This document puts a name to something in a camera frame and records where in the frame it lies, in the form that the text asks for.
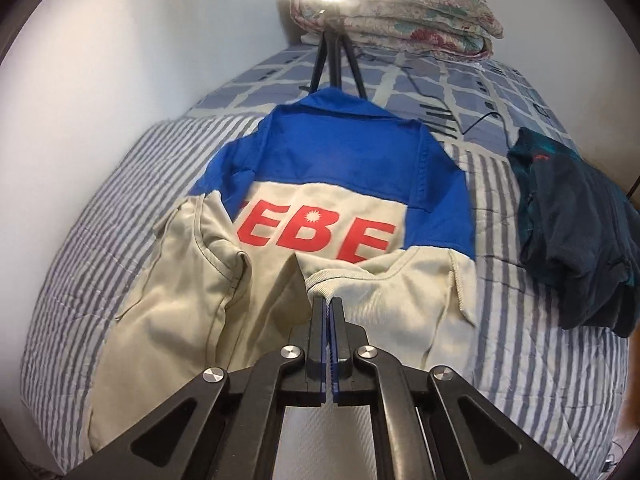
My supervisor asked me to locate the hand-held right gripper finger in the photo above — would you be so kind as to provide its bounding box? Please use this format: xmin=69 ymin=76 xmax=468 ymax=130
xmin=330 ymin=297 xmax=568 ymax=480
xmin=60 ymin=296 xmax=331 ymax=480

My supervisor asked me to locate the beige and blue jacket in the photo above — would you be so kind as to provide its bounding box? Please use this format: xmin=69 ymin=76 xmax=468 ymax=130
xmin=87 ymin=87 xmax=478 ymax=456

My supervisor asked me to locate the blue striped blanket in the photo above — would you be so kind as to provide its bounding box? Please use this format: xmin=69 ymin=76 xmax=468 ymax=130
xmin=20 ymin=112 xmax=631 ymax=480

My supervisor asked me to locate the dark folded clothing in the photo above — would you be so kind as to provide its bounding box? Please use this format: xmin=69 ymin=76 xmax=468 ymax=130
xmin=507 ymin=127 xmax=640 ymax=338

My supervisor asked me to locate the blue checked bed sheet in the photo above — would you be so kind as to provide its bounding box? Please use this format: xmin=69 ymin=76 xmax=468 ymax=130
xmin=187 ymin=42 xmax=571 ymax=161

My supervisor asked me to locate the black tripod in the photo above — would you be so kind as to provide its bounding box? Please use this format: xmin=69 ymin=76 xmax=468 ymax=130
xmin=309 ymin=7 xmax=366 ymax=98

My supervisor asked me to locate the floral quilt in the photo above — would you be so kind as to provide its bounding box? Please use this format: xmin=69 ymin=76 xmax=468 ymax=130
xmin=300 ymin=30 xmax=493 ymax=63
xmin=291 ymin=0 xmax=505 ymax=42

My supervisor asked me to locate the black ring light cable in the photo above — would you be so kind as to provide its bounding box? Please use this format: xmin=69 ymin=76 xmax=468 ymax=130
xmin=350 ymin=47 xmax=511 ymax=148

